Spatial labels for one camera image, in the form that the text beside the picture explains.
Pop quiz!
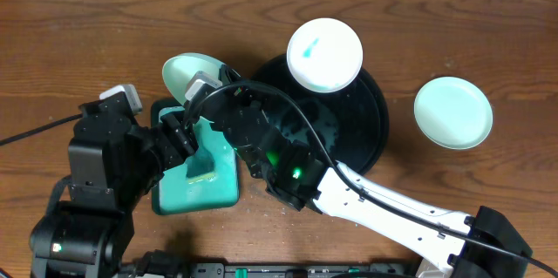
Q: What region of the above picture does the white plate with green smear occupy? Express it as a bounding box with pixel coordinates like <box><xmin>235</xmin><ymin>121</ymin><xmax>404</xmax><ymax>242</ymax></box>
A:
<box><xmin>286</xmin><ymin>17</ymin><xmax>364</xmax><ymax>93</ymax></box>

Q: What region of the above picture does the dark green scrub sponge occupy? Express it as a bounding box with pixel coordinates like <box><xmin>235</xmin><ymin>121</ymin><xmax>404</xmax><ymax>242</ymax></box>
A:
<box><xmin>185</xmin><ymin>146</ymin><xmax>215</xmax><ymax>184</ymax></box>

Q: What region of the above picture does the mint plate front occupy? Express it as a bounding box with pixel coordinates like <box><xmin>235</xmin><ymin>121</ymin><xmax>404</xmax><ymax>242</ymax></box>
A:
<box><xmin>413</xmin><ymin>77</ymin><xmax>493</xmax><ymax>150</ymax></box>

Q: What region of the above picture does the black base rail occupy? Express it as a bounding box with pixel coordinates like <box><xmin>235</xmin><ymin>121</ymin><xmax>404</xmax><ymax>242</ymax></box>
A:
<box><xmin>117</xmin><ymin>249</ymin><xmax>424</xmax><ymax>278</ymax></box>

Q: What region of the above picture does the black round tray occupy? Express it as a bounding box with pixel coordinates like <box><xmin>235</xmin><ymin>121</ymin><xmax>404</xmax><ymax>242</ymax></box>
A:
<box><xmin>252</xmin><ymin>55</ymin><xmax>389</xmax><ymax>174</ymax></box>

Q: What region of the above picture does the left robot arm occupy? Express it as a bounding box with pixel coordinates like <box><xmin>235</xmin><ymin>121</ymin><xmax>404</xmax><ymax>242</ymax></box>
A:
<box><xmin>30</xmin><ymin>95</ymin><xmax>197</xmax><ymax>277</ymax></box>

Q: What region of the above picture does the mint plate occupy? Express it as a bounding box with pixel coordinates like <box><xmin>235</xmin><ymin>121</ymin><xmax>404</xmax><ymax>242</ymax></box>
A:
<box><xmin>162</xmin><ymin>52</ymin><xmax>231</xmax><ymax>105</ymax></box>
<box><xmin>413</xmin><ymin>77</ymin><xmax>493</xmax><ymax>150</ymax></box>

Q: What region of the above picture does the green rectangular tray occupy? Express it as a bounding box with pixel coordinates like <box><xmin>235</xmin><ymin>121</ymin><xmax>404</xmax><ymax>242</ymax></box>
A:
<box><xmin>152</xmin><ymin>118</ymin><xmax>240</xmax><ymax>215</ymax></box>

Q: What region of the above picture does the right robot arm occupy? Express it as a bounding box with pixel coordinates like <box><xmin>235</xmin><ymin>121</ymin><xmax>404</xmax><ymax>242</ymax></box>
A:
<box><xmin>180</xmin><ymin>71</ymin><xmax>534</xmax><ymax>277</ymax></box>

